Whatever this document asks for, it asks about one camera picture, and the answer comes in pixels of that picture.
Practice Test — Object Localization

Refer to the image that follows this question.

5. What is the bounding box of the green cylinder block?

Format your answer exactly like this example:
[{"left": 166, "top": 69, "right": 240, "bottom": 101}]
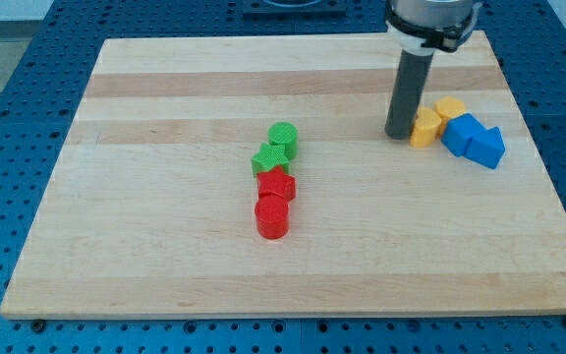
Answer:
[{"left": 267, "top": 122, "right": 298, "bottom": 160}]

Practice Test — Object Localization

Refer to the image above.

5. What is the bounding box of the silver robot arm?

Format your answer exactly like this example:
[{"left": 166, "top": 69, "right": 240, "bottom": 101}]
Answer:
[{"left": 385, "top": 0, "right": 482, "bottom": 56}]

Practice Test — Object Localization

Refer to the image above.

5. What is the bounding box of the wooden board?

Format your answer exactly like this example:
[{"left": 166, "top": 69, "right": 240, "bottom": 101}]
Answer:
[{"left": 0, "top": 31, "right": 566, "bottom": 320}]

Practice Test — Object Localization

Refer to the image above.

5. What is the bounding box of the red star block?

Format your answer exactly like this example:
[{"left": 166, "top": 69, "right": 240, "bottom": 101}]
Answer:
[{"left": 256, "top": 166, "right": 296, "bottom": 202}]

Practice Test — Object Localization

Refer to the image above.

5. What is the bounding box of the green star block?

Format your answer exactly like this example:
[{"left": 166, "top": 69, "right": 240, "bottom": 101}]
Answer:
[{"left": 251, "top": 144, "right": 290, "bottom": 177}]

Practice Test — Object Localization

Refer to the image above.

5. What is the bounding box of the red cylinder block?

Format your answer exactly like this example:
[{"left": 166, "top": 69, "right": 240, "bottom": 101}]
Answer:
[{"left": 255, "top": 195, "right": 290, "bottom": 240}]

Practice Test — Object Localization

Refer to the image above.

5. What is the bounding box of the yellow heart block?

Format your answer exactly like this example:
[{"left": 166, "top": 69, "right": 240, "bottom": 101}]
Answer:
[{"left": 409, "top": 107, "right": 442, "bottom": 148}]

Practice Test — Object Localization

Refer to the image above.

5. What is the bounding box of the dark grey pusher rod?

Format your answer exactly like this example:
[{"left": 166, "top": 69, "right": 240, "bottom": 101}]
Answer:
[{"left": 384, "top": 50, "right": 433, "bottom": 140}]

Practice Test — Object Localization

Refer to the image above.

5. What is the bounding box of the yellow hexagon block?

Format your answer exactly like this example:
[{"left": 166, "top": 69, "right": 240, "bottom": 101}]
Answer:
[{"left": 433, "top": 96, "right": 467, "bottom": 138}]

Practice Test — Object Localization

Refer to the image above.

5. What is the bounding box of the blue cube block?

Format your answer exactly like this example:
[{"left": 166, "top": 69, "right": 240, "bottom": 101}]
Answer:
[{"left": 441, "top": 113, "right": 485, "bottom": 156}]

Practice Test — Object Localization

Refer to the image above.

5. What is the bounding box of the blue triangle block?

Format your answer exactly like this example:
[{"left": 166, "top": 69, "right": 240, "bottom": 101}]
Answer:
[{"left": 464, "top": 127, "right": 506, "bottom": 169}]

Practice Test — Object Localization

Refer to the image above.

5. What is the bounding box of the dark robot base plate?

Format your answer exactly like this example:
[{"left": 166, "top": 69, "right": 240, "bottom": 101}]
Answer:
[{"left": 242, "top": 0, "right": 347, "bottom": 17}]

